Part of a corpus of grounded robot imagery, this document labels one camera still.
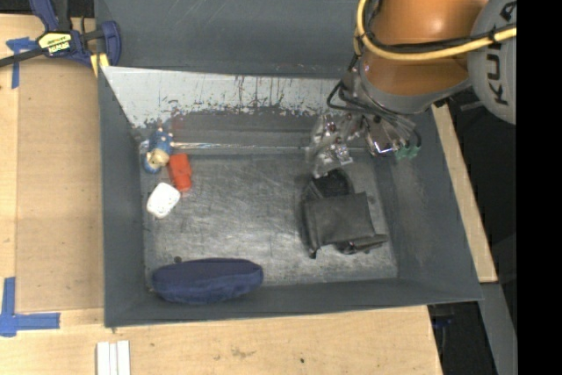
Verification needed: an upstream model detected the grey metal bin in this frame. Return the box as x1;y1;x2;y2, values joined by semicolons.
91;0;486;328

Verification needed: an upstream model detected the blue toy figure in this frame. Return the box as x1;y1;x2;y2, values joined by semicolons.
141;126;173;175

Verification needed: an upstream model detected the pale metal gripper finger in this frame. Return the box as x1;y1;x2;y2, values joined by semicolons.
306;113;342;164
312;143;354;179

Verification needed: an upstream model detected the black folded cloth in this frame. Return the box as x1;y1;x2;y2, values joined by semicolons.
299;191;390;260

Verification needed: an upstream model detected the dark blue oval pouch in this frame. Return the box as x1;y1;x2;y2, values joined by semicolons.
151;257;265;306

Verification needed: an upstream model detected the orange-red small block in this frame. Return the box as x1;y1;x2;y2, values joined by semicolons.
167;153;193;193

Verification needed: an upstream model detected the white rounded sponge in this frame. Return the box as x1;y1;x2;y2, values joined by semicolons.
145;182;182;220

